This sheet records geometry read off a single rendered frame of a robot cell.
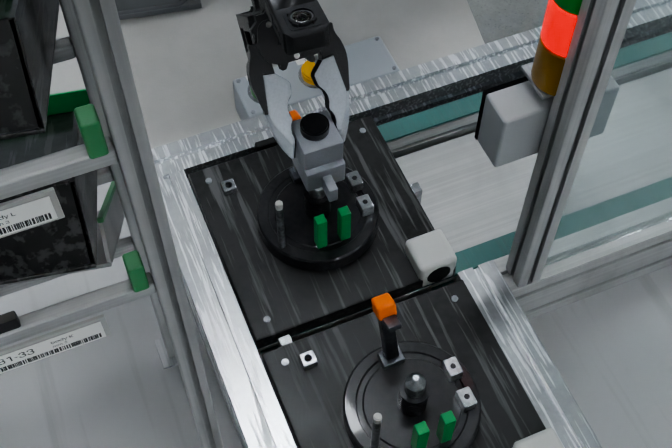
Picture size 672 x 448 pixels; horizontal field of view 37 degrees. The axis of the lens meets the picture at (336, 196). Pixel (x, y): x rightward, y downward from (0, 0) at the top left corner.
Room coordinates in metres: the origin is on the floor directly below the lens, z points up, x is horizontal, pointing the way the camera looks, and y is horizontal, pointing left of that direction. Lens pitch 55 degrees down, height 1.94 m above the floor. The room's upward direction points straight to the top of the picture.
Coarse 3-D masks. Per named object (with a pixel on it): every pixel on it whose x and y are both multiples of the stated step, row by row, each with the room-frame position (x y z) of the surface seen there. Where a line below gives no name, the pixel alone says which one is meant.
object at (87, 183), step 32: (64, 96) 0.62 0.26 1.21; (64, 128) 0.58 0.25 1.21; (0, 160) 0.53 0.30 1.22; (32, 192) 0.40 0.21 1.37; (64, 192) 0.40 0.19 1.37; (96, 192) 0.47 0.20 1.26; (64, 224) 0.39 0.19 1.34; (96, 224) 0.43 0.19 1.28; (0, 256) 0.37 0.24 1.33; (32, 256) 0.37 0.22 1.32; (64, 256) 0.37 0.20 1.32; (96, 256) 0.38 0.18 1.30
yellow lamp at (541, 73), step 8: (544, 48) 0.59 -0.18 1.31; (536, 56) 0.60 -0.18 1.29; (544, 56) 0.59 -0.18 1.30; (552, 56) 0.58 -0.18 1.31; (560, 56) 0.58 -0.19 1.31; (536, 64) 0.60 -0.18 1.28; (544, 64) 0.59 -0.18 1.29; (552, 64) 0.58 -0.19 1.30; (560, 64) 0.58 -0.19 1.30; (536, 72) 0.59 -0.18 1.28; (544, 72) 0.59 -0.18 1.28; (552, 72) 0.58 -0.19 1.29; (560, 72) 0.58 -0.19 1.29; (536, 80) 0.59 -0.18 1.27; (544, 80) 0.58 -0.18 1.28; (552, 80) 0.58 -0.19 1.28; (544, 88) 0.58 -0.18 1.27; (552, 88) 0.58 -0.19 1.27
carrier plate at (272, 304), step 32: (352, 128) 0.77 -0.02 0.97; (256, 160) 0.72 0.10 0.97; (288, 160) 0.72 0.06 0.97; (352, 160) 0.72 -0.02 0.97; (384, 160) 0.72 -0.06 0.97; (256, 192) 0.67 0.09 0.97; (384, 192) 0.68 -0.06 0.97; (224, 224) 0.63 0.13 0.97; (256, 224) 0.63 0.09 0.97; (384, 224) 0.63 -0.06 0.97; (416, 224) 0.63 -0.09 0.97; (224, 256) 0.59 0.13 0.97; (256, 256) 0.59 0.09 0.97; (384, 256) 0.59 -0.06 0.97; (256, 288) 0.54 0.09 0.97; (288, 288) 0.54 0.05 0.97; (320, 288) 0.54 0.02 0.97; (352, 288) 0.55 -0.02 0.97; (384, 288) 0.55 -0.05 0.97; (416, 288) 0.55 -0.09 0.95; (256, 320) 0.50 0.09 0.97; (288, 320) 0.50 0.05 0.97; (320, 320) 0.51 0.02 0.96
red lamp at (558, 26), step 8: (552, 0) 0.60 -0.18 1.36; (552, 8) 0.59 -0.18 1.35; (560, 8) 0.59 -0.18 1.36; (552, 16) 0.59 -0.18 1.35; (560, 16) 0.58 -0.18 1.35; (568, 16) 0.58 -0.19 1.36; (576, 16) 0.58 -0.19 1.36; (544, 24) 0.60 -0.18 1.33; (552, 24) 0.59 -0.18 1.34; (560, 24) 0.58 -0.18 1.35; (568, 24) 0.58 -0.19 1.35; (544, 32) 0.60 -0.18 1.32; (552, 32) 0.59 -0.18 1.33; (560, 32) 0.58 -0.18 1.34; (568, 32) 0.58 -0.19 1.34; (544, 40) 0.59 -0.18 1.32; (552, 40) 0.59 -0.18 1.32; (560, 40) 0.58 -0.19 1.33; (568, 40) 0.58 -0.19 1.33; (552, 48) 0.58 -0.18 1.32; (560, 48) 0.58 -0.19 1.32; (568, 48) 0.58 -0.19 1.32
